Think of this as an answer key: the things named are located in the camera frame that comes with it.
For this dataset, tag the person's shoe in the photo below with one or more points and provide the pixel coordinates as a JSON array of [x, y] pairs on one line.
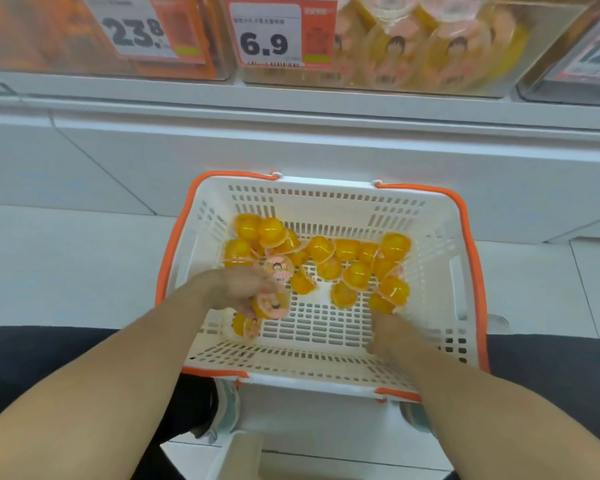
[[225, 409], [416, 417]]

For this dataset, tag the white and orange price tag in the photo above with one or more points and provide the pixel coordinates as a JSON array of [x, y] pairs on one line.
[[135, 27], [592, 57], [280, 34]]

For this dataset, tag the yellow jelly cup pink lid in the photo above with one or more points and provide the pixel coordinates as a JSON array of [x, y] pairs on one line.
[[274, 305], [244, 325], [280, 268]]

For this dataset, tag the clear bin of jelly cups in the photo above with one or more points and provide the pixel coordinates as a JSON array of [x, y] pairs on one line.
[[430, 44]]

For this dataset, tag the white plastic shopping basket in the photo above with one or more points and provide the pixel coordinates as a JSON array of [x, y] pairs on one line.
[[330, 339]]

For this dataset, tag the pile of yellow jelly cups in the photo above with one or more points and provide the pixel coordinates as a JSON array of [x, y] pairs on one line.
[[355, 274]]

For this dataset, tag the person's left hand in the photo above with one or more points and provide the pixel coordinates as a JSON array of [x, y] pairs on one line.
[[230, 289]]

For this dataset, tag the person's leg black trousers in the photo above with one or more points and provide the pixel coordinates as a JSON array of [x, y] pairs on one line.
[[30, 364], [570, 379]]

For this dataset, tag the person's right shoe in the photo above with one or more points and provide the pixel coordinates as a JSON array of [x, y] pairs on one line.
[[416, 417]]

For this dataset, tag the person's left shoe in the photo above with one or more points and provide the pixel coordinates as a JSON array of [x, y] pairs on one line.
[[225, 409]]

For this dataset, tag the person's right hand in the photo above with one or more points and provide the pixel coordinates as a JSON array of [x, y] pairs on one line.
[[397, 337]]

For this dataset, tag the person's left forearm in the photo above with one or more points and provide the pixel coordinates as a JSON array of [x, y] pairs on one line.
[[105, 379]]

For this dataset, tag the person's right leg black trousers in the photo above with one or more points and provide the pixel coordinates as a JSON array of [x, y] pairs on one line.
[[570, 379]]

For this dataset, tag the clear bin of orange packets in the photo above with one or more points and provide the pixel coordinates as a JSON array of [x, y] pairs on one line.
[[40, 34]]

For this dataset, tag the person's right forearm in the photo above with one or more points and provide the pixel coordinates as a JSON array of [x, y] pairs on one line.
[[490, 424]]

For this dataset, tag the white shop shelf unit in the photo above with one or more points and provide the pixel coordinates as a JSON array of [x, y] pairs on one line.
[[300, 144]]

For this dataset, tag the white step stool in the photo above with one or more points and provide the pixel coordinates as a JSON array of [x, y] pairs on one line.
[[320, 419]]

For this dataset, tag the person's right fingers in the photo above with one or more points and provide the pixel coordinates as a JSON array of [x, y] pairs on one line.
[[380, 334]]

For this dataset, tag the person's left fingers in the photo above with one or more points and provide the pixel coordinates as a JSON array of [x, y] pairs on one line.
[[262, 289]]

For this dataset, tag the person's left leg black trousers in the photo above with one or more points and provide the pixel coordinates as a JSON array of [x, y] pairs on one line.
[[30, 364]]

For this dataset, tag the clear plastic display bin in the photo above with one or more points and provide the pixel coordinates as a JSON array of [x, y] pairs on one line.
[[580, 89]]

